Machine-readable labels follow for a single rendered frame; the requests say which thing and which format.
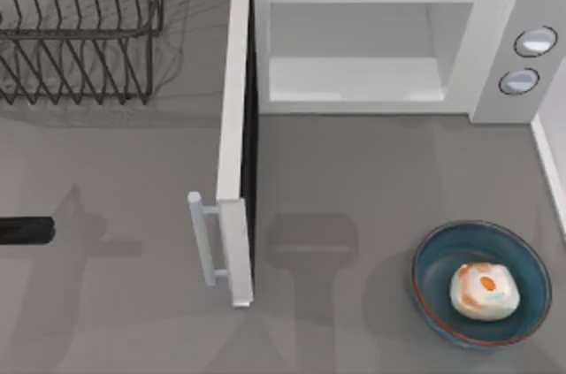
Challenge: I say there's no large microwave knob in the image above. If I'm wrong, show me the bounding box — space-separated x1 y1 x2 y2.
513 25 559 57

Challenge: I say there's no white bun with orange spot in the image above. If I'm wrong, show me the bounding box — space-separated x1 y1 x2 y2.
449 261 520 321

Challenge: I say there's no small microwave knob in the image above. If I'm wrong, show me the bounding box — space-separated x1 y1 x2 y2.
498 67 541 95

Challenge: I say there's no white microwave door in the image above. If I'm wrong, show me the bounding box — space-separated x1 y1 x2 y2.
215 0 259 309

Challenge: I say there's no dark wire dish rack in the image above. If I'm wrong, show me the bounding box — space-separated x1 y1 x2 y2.
0 0 168 106

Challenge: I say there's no white microwave door handle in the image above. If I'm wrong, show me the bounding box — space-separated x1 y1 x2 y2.
187 190 230 287

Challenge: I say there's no blue bowl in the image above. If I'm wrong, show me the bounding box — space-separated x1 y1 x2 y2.
411 219 554 347

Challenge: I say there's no pale microwave oven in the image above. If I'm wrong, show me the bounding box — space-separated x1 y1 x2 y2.
245 0 566 124

